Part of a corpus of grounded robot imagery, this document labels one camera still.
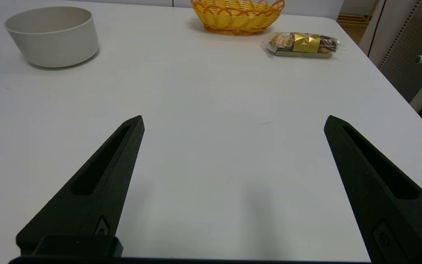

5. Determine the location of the grey perforated panel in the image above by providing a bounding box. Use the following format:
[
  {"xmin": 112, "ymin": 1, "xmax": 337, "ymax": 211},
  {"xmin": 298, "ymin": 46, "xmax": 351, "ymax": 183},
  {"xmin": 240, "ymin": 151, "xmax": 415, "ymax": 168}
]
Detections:
[{"xmin": 380, "ymin": 0, "xmax": 422, "ymax": 104}]

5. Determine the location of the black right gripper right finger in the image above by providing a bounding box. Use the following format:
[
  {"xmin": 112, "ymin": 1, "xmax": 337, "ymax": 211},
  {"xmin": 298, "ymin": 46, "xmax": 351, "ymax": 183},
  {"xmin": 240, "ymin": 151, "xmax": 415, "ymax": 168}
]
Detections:
[{"xmin": 324, "ymin": 115, "xmax": 422, "ymax": 264}]

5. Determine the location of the beige round bowl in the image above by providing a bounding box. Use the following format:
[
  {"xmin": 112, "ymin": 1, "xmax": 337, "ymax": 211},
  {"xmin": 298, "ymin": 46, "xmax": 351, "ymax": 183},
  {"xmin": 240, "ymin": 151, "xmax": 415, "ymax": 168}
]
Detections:
[{"xmin": 5, "ymin": 6, "xmax": 99, "ymax": 69}]

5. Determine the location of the brown wooden crate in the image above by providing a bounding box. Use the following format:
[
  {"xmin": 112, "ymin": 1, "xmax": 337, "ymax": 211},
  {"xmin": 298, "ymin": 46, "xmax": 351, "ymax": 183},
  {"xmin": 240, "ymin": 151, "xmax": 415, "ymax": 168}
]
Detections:
[{"xmin": 337, "ymin": 14, "xmax": 367, "ymax": 45}]

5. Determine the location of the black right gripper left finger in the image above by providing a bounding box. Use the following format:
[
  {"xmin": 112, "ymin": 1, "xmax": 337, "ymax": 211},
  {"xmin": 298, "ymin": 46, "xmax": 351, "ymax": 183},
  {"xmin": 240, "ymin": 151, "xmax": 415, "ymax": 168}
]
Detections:
[{"xmin": 16, "ymin": 115, "xmax": 145, "ymax": 257}]

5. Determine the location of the orange woven plastic basket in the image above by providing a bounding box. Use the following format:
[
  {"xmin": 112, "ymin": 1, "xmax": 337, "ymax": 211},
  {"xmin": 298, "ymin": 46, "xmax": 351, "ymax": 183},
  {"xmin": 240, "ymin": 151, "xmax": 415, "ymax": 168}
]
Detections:
[{"xmin": 191, "ymin": 0, "xmax": 285, "ymax": 36}]

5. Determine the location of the clear wrapped snack packet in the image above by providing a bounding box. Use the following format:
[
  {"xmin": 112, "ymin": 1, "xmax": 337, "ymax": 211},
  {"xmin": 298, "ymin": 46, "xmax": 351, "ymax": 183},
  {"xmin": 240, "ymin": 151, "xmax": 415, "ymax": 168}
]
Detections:
[{"xmin": 262, "ymin": 32, "xmax": 340, "ymax": 59}]

